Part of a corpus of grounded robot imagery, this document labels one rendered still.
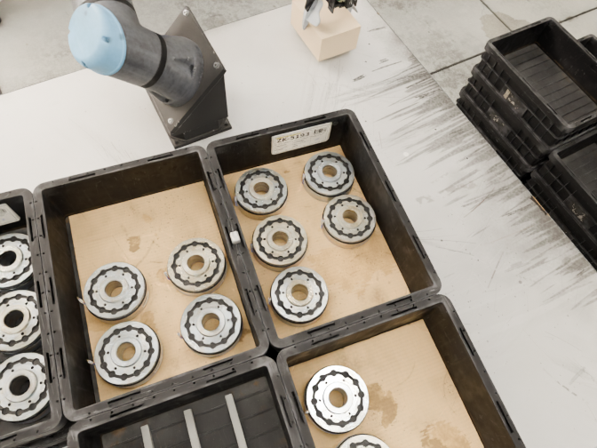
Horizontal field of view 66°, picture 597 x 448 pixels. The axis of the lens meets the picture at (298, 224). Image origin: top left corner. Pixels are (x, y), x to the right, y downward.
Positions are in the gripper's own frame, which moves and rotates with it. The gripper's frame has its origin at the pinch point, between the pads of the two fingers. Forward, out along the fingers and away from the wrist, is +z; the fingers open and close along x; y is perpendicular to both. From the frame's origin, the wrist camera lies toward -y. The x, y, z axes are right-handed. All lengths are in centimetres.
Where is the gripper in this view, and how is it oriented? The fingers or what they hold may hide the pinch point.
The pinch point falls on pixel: (325, 20)
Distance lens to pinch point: 135.8
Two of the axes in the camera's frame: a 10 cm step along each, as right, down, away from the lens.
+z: -0.8, 4.3, 9.0
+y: 4.8, 8.1, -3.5
